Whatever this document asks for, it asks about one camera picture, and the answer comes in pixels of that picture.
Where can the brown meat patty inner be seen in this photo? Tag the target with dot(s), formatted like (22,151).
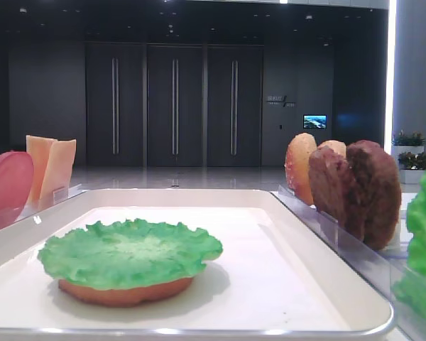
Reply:
(329,178)

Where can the green lettuce leaf on bun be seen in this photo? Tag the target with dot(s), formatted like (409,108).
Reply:
(129,254)

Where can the white rectangular tray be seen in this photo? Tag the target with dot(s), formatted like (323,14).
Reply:
(275,280)

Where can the potted plant planter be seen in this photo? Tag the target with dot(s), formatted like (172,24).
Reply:
(408,150)

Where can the bun half outer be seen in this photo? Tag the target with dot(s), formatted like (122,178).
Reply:
(337,146)

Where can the dark triple door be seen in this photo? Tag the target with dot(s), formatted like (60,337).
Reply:
(173,105)

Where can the wall display screen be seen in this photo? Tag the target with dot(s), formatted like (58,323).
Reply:
(314,121)

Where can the brown meat patty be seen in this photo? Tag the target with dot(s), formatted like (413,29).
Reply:
(329,178)
(373,200)

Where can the sesame bun half inner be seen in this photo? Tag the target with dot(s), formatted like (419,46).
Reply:
(297,166)

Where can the bottom bun under lettuce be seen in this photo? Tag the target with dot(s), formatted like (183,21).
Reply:
(125,298)

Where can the brown meat patty outer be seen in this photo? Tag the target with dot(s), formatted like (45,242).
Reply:
(373,200)

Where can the orange cheese slice far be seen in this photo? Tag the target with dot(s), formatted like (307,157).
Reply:
(39,149)

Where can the orange cheese slice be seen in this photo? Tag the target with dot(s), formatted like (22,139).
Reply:
(58,171)
(39,149)

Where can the orange cheese slice near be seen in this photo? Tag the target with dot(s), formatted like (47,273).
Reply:
(58,171)

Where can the standing green lettuce leaf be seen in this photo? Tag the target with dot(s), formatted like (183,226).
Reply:
(411,289)

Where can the clear acrylic rack left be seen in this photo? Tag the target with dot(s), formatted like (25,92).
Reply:
(9,216)

